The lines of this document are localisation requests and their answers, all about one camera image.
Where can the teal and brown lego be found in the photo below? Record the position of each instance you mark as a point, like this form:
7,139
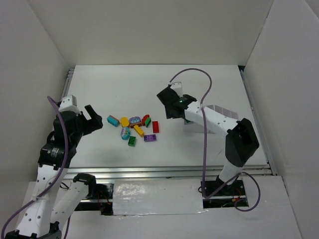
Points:
113,121

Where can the aluminium table rail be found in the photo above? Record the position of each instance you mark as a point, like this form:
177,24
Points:
139,173

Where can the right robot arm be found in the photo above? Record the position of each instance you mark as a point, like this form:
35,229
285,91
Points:
240,138

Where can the lilac rectangular lego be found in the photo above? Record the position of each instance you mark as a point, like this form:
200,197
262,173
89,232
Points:
150,137

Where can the green rectangular lego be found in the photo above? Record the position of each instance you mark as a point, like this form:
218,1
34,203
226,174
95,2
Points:
132,141

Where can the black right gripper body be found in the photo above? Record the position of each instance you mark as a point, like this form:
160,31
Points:
168,102

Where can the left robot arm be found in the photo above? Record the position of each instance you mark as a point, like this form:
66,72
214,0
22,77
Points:
44,218

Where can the green sloped lego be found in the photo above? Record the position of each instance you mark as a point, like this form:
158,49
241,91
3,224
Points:
147,122

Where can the yellow rectangular lego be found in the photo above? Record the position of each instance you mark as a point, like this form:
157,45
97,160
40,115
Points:
139,131

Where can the purple flower lego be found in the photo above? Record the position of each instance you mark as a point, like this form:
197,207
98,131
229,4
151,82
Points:
135,121

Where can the red curved lego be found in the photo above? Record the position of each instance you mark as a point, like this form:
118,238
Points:
144,119

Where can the white compartment organizer tray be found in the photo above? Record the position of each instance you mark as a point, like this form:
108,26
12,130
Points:
215,122

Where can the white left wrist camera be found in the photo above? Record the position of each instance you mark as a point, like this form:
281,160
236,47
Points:
69,103

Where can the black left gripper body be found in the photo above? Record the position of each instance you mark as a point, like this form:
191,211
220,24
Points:
86,121

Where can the small green square lego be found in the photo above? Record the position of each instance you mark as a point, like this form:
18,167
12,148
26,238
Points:
186,122

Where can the red rectangular lego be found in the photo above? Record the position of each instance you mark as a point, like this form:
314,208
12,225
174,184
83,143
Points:
155,126

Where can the teal oval printed lego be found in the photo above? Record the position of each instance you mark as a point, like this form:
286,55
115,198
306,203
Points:
125,133

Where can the yellow round lego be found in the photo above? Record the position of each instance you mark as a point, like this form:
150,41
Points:
125,122

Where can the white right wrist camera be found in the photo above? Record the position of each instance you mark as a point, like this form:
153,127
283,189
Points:
177,87

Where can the white foil-taped panel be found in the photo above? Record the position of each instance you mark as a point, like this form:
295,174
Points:
157,197

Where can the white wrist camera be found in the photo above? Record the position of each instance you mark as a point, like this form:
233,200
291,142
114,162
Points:
177,87
69,103

